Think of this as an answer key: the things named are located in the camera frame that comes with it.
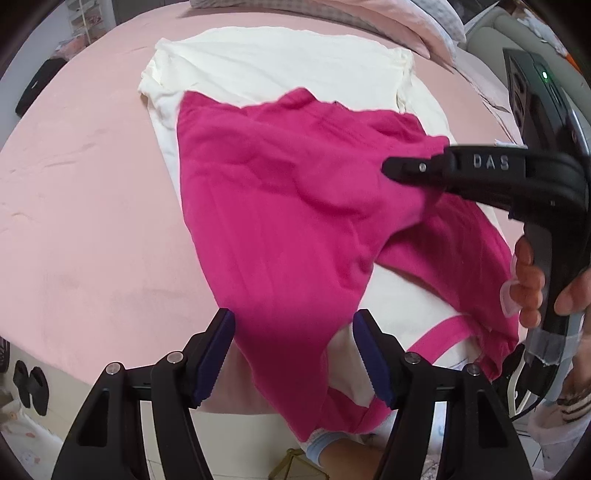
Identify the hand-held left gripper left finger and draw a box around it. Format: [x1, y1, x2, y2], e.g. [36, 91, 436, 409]
[51, 308, 237, 480]

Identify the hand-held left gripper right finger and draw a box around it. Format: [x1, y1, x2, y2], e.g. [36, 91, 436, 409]
[352, 308, 522, 480]

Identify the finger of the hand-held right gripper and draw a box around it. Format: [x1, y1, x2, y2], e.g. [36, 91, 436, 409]
[382, 152, 455, 188]

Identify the cream and pink sweatshirt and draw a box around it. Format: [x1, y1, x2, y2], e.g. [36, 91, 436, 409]
[139, 27, 520, 455]

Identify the person's right forearm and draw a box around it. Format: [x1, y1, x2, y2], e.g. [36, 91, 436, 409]
[529, 364, 591, 467]

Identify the person's right hand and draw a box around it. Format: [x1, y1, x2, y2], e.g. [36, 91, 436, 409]
[500, 237, 591, 329]

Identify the grey padded headboard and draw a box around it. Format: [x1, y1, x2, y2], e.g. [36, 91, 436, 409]
[464, 0, 583, 116]

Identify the pink printed quilt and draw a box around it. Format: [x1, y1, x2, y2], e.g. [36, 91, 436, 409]
[189, 0, 467, 61]

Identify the row of plush toys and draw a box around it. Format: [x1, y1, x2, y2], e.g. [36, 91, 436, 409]
[512, 0, 587, 70]

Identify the black slipper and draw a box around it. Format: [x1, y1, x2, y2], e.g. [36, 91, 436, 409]
[13, 360, 31, 407]
[28, 367, 49, 416]

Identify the printed floor mat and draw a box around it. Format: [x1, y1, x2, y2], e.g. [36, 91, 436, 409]
[0, 406, 65, 480]

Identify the black bag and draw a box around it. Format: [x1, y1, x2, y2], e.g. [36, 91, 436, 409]
[15, 58, 65, 118]

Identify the white shelf rack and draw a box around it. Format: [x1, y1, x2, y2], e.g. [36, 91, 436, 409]
[65, 0, 121, 44]

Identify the black cable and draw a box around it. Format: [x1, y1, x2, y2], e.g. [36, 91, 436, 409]
[508, 383, 555, 422]

